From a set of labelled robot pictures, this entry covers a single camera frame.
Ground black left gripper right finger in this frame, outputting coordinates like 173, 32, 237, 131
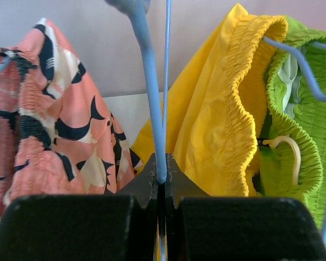
165, 154, 326, 260

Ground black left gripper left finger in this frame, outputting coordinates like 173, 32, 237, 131
0, 156, 158, 260

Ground green shorts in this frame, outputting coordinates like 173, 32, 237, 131
252, 15, 326, 229

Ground blue wire hanger of orange shorts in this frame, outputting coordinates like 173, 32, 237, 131
104, 0, 172, 261

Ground yellow shorts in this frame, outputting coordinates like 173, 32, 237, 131
130, 3, 289, 197

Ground pink patterned shorts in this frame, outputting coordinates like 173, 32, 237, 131
0, 18, 142, 219

